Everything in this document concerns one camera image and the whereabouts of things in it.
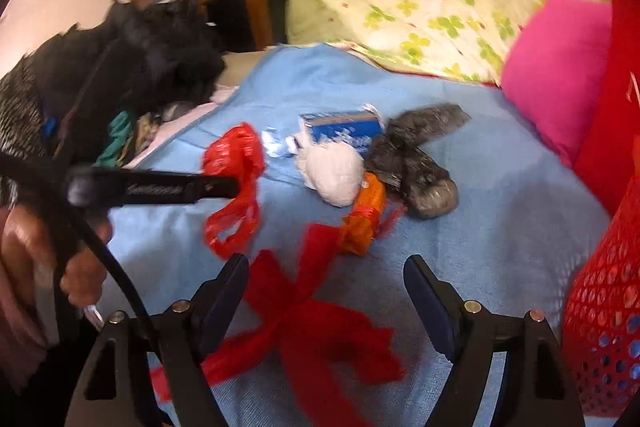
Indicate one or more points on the black garment pile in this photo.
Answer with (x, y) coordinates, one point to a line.
(150, 57)

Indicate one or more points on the silver foil wrapper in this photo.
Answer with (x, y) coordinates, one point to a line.
(274, 144)

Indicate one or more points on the orange snack wrapper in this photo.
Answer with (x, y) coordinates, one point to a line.
(365, 212)

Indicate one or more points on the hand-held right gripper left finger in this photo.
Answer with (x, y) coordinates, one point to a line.
(226, 302)

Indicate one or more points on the white plastic bag ball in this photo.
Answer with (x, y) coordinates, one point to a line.
(330, 177)

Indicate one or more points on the pink pillow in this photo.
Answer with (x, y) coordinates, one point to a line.
(555, 72)

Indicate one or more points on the teal cloth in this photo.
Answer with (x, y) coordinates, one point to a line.
(117, 134)

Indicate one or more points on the person's left hand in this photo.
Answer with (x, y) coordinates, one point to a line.
(27, 247)

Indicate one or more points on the blue cardboard box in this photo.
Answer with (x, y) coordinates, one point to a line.
(345, 125)

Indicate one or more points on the red plastic bag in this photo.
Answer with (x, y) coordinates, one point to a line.
(310, 332)
(235, 152)

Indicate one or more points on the black plastic bag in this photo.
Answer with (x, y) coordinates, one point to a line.
(425, 192)

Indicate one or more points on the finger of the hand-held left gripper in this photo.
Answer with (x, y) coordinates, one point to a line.
(150, 189)

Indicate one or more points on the red mesh plastic basket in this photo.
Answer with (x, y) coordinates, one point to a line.
(600, 307)

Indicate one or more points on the person's left forearm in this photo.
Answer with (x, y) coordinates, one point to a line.
(20, 342)

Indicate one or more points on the red paper bag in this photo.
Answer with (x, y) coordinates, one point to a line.
(615, 117)

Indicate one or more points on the black white patterned cloth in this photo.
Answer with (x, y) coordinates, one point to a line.
(20, 117)

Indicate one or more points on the light blue bed sheet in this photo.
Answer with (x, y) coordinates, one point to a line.
(500, 232)

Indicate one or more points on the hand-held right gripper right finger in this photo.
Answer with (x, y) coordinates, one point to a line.
(425, 302)

